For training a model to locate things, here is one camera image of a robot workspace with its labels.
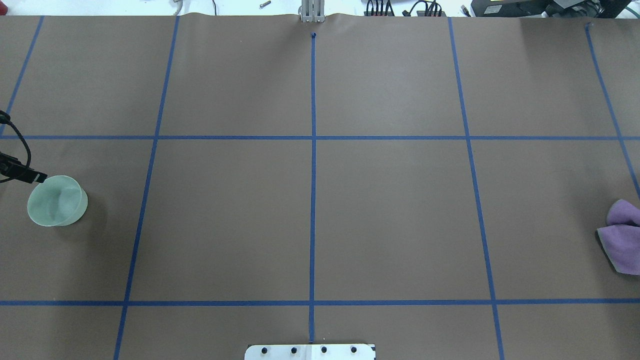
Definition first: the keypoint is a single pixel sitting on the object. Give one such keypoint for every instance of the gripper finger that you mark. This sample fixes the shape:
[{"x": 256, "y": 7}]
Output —
[
  {"x": 15, "y": 164},
  {"x": 21, "y": 174}
]

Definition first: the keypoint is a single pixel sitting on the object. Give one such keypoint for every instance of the green bowl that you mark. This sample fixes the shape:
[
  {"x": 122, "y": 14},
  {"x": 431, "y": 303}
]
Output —
[{"x": 57, "y": 202}]

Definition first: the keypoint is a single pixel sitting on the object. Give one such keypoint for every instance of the purple cloth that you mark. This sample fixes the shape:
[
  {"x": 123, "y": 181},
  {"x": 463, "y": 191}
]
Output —
[{"x": 620, "y": 238}]

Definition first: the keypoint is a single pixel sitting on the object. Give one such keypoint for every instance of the white pedestal base plate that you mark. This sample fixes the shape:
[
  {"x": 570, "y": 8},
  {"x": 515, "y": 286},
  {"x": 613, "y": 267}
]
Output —
[{"x": 338, "y": 351}]

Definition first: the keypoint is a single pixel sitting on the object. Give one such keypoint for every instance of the aluminium frame post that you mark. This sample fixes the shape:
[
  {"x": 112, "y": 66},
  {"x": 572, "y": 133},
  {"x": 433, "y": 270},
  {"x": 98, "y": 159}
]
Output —
[{"x": 312, "y": 11}]

